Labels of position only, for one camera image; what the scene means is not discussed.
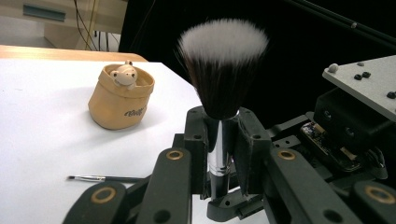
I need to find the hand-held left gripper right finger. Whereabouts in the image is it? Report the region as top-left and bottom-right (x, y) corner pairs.
(233, 106), (273, 198)

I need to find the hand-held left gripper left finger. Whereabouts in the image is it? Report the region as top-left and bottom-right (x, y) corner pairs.
(183, 105), (210, 200)

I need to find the large black makeup brush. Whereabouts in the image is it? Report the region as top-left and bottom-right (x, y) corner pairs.
(177, 18), (270, 200)

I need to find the thin black makeup brush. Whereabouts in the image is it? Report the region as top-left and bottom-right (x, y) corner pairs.
(67, 175), (148, 184)

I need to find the tan brush holder with figurine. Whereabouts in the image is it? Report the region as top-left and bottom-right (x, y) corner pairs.
(88, 60), (156, 131)

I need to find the light wooden desk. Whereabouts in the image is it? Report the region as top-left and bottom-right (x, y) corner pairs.
(0, 0), (129, 52)

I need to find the black metal stand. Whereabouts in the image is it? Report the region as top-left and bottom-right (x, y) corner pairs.
(281, 0), (396, 48)

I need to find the bundle of hanging cables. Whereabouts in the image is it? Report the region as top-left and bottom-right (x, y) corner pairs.
(73, 0), (120, 52)

